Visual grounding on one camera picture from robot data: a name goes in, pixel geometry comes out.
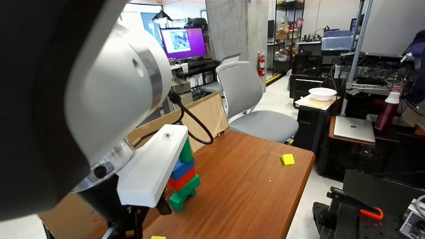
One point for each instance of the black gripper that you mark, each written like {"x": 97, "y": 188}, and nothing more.
{"x": 120, "y": 214}

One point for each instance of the yellow toy block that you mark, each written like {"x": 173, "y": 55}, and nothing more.
{"x": 287, "y": 160}
{"x": 158, "y": 237}

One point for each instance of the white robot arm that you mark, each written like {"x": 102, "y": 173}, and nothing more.
{"x": 110, "y": 80}

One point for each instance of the green arch toy block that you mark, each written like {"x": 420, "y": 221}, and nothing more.
{"x": 185, "y": 195}

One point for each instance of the red toy block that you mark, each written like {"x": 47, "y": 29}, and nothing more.
{"x": 181, "y": 183}

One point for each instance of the blue toy block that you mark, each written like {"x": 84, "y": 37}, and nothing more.
{"x": 183, "y": 171}

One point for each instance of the blue block on top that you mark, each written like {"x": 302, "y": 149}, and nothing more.
{"x": 186, "y": 153}

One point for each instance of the black cabinet wood top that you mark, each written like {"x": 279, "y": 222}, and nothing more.
{"x": 312, "y": 124}

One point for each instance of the cardboard panel with red print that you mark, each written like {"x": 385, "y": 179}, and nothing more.
{"x": 150, "y": 127}

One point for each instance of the light plywood panel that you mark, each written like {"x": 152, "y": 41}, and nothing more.
{"x": 206, "y": 118}

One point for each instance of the brown wooden table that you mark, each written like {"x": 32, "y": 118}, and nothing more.
{"x": 247, "y": 191}

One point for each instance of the grey office chair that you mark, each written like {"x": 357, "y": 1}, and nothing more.
{"x": 253, "y": 102}

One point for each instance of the computer monitor purple screen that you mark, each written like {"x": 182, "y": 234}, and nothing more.
{"x": 183, "y": 43}

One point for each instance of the black pendant lamp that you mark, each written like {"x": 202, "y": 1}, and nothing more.
{"x": 162, "y": 17}

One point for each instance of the red fire extinguisher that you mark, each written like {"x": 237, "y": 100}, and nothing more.
{"x": 262, "y": 66}

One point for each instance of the white bowl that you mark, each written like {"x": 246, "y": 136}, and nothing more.
{"x": 322, "y": 94}

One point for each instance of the silver laptop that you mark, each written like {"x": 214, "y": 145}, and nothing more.
{"x": 353, "y": 130}

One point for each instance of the black storage shelf rack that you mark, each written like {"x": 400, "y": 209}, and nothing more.
{"x": 290, "y": 31}

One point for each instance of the maroon bottle white cap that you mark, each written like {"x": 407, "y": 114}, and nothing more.
{"x": 387, "y": 114}

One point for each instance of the dark blue jacket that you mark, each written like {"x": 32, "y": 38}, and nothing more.
{"x": 416, "y": 58}

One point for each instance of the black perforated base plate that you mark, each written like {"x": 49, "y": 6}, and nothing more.
{"x": 376, "y": 200}

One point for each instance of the aluminium upright post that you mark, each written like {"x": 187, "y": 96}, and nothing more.
{"x": 353, "y": 54}

